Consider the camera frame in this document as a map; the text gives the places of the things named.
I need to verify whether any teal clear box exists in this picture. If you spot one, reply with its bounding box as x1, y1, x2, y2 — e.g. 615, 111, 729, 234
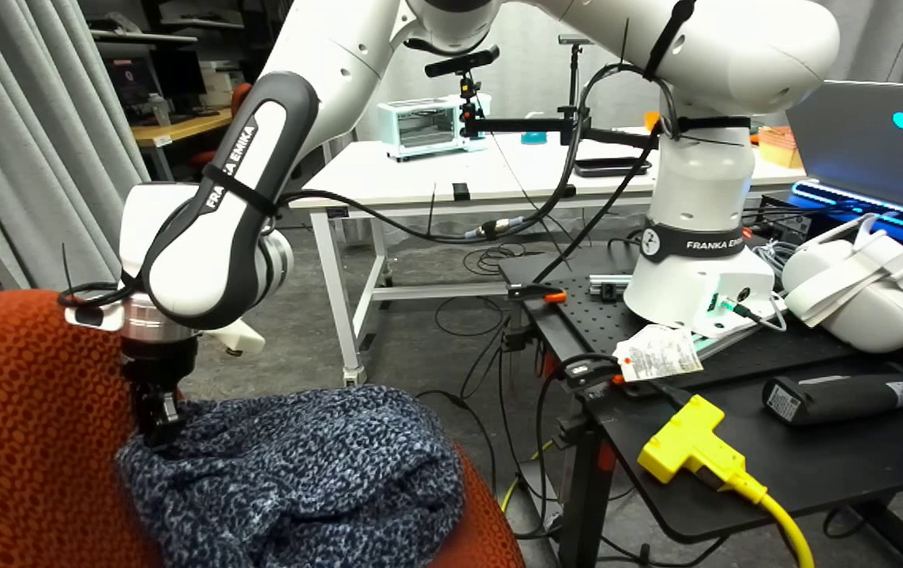
375, 94, 469, 164

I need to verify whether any orange-handled clamp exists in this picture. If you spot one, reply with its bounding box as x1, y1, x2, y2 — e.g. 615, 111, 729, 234
515, 281, 572, 314

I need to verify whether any white paper tag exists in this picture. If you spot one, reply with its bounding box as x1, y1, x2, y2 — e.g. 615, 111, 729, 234
609, 321, 706, 385

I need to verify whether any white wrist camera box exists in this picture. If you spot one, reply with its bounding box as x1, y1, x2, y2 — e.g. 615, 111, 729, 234
199, 316, 269, 356

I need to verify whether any blue knitted blanket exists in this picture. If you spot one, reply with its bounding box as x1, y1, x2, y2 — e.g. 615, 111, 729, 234
114, 382, 467, 568

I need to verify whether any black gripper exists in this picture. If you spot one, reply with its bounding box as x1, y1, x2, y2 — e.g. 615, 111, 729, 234
118, 335, 202, 449

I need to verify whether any wooden desk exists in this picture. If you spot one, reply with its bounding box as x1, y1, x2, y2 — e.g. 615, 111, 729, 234
130, 104, 240, 182

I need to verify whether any black electronics box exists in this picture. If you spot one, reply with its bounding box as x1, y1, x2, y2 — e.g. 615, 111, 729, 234
754, 192, 819, 248

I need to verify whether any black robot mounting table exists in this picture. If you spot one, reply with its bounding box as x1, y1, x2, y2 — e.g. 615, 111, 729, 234
497, 251, 903, 568

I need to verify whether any black stand post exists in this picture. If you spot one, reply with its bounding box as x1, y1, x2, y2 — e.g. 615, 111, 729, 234
555, 30, 599, 113

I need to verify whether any white power strip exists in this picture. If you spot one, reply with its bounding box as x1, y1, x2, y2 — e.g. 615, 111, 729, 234
668, 298, 794, 356

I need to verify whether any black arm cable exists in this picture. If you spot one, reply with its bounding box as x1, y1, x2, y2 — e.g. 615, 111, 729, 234
258, 0, 700, 252

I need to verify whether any black handheld device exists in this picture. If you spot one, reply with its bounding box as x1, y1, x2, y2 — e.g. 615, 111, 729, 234
761, 370, 903, 431

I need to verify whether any dark storage shelving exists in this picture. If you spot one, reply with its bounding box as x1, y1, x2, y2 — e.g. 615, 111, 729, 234
79, 0, 298, 119

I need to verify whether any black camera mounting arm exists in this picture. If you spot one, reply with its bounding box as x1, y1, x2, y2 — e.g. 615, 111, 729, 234
455, 72, 662, 151

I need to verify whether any orange fabric chair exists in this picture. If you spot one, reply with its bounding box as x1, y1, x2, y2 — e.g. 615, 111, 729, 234
0, 290, 526, 568

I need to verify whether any grey open laptop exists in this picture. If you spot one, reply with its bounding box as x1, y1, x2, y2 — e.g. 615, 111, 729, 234
782, 79, 903, 255

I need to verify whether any orange object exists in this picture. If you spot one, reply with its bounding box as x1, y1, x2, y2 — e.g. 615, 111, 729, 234
749, 123, 809, 173

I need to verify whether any black phone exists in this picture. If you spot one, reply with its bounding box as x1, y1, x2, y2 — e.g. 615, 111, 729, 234
572, 156, 653, 181

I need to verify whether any white metal-leg table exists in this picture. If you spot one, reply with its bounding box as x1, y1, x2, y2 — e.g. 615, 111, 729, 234
286, 129, 810, 396

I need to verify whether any yellow plug with cable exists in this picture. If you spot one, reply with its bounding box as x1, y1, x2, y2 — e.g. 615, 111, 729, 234
636, 392, 819, 568

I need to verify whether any black stereo camera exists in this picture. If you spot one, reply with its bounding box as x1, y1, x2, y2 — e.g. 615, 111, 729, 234
422, 44, 503, 84

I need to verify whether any grey curtain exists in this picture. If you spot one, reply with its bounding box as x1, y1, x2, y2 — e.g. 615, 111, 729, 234
0, 0, 162, 305

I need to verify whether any white VR headset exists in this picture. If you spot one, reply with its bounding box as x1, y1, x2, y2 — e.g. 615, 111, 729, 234
780, 215, 903, 356

